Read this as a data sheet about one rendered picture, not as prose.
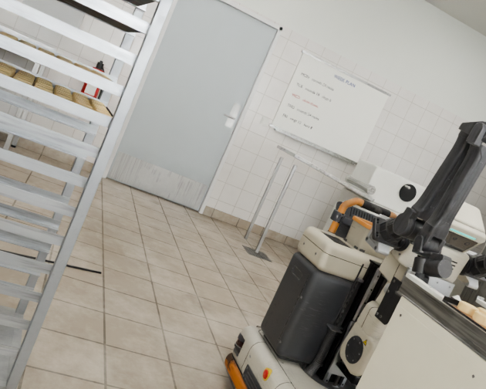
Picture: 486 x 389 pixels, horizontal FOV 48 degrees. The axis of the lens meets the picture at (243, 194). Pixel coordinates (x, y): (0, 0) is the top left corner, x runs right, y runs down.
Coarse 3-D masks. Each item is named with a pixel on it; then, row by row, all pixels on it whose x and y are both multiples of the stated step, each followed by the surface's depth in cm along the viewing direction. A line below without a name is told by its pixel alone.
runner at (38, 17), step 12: (0, 0) 132; (12, 0) 133; (24, 12) 135; (36, 12) 135; (48, 24) 137; (60, 24) 138; (72, 36) 140; (84, 36) 140; (96, 48) 142; (108, 48) 143; (120, 48) 144; (132, 60) 146
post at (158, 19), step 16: (160, 0) 141; (160, 16) 142; (144, 48) 143; (144, 64) 144; (128, 80) 144; (128, 96) 145; (112, 128) 146; (112, 144) 147; (96, 160) 147; (96, 176) 148; (80, 208) 149; (80, 224) 150; (64, 240) 151; (64, 256) 152; (48, 288) 152; (48, 304) 154; (32, 320) 154; (32, 336) 155; (16, 368) 156; (16, 384) 157
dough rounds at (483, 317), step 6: (456, 306) 139; (462, 306) 136; (468, 306) 135; (474, 306) 139; (462, 312) 135; (468, 312) 135; (474, 312) 133; (480, 312) 134; (474, 318) 132; (480, 318) 131; (480, 324) 130
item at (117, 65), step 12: (132, 36) 184; (120, 60) 185; (108, 96) 187; (72, 168) 190; (72, 192) 192; (60, 216) 193; (48, 228) 194; (36, 276) 196; (24, 300) 197; (24, 312) 198
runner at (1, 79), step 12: (0, 84) 137; (12, 84) 138; (24, 84) 139; (36, 96) 141; (48, 96) 142; (60, 108) 143; (72, 108) 144; (84, 108) 145; (96, 120) 147; (108, 120) 148
